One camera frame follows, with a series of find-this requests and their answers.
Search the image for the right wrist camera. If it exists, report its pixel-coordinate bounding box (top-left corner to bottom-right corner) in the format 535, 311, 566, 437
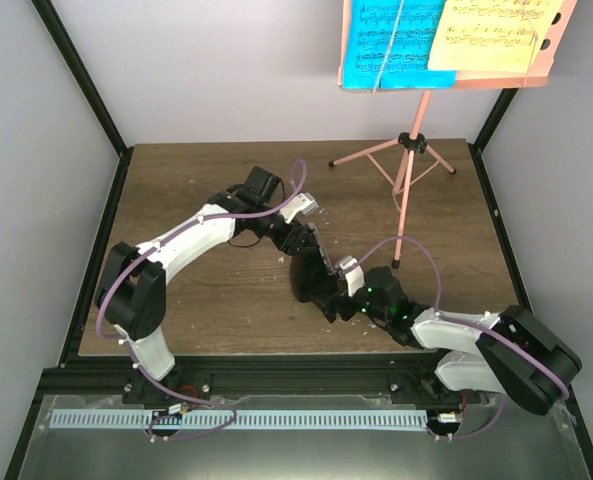
336, 256, 365, 297

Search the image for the yellow sheet music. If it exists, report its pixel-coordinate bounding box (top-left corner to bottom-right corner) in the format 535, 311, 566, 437
428, 0, 562, 74

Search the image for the pink music stand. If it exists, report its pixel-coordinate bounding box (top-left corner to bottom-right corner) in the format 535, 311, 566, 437
328, 0, 580, 270

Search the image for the blue sheet music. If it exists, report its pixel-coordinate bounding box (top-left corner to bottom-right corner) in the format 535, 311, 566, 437
340, 0, 457, 92

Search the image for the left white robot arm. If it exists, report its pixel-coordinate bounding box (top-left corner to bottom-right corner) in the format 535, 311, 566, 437
95, 166, 337, 404

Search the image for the black metronome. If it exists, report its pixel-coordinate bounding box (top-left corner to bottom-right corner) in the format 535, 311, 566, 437
289, 248, 338, 303

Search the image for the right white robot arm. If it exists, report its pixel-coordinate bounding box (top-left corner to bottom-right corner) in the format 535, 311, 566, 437
293, 267, 582, 415

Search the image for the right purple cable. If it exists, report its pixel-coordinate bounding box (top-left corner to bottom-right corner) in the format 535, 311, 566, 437
358, 235, 571, 441

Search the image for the light blue slotted cable duct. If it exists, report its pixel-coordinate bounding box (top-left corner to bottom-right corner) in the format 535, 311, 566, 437
49, 409, 428, 431

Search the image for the black aluminium frame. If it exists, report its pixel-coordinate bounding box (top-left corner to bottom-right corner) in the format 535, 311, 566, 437
3, 0, 593, 480

